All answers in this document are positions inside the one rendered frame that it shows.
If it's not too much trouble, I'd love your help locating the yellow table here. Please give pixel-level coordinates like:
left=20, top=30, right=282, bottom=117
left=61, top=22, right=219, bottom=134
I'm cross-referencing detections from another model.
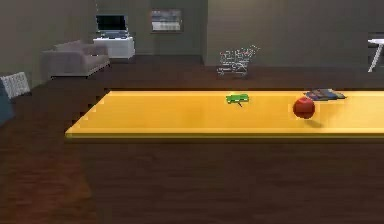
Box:
left=64, top=89, right=384, bottom=140

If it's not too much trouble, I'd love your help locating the green flat object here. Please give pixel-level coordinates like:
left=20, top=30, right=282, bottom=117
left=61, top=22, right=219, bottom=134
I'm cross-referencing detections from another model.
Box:
left=225, top=93, right=251, bottom=108

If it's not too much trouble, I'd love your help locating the white television stand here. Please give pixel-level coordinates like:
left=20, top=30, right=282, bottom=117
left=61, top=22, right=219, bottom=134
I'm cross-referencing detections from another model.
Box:
left=92, top=35, right=136, bottom=60

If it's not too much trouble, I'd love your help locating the red apple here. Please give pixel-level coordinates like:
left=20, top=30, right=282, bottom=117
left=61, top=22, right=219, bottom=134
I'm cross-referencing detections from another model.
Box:
left=292, top=96, right=316, bottom=120

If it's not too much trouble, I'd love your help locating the black television set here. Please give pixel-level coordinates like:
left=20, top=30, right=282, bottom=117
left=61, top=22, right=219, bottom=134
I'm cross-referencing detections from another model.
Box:
left=95, top=14, right=129, bottom=38

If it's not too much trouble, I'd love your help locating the grey sofa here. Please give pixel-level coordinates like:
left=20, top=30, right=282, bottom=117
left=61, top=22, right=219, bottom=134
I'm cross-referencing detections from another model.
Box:
left=40, top=39, right=111, bottom=80

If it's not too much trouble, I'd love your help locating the dark blue book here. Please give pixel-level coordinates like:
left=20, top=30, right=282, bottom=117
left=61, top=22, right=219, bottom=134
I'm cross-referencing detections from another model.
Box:
left=303, top=88, right=348, bottom=101

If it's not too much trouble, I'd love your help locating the blue grey cushion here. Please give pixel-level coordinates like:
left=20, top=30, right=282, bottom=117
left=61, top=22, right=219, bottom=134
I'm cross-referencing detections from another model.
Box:
left=0, top=79, right=16, bottom=127

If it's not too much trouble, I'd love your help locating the white table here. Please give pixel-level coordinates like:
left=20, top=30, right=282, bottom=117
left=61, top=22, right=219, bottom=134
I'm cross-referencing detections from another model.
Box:
left=367, top=38, right=384, bottom=73

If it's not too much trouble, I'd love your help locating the wire shopping cart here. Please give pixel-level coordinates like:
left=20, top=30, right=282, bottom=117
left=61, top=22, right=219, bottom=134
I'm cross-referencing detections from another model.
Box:
left=216, top=44, right=260, bottom=78

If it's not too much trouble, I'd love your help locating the framed wall picture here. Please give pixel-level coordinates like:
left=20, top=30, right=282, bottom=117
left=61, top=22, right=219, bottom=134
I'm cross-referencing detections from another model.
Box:
left=149, top=7, right=184, bottom=34

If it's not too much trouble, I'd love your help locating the white wire basket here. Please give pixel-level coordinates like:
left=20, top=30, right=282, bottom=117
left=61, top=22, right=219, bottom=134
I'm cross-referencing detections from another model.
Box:
left=0, top=71, right=32, bottom=100

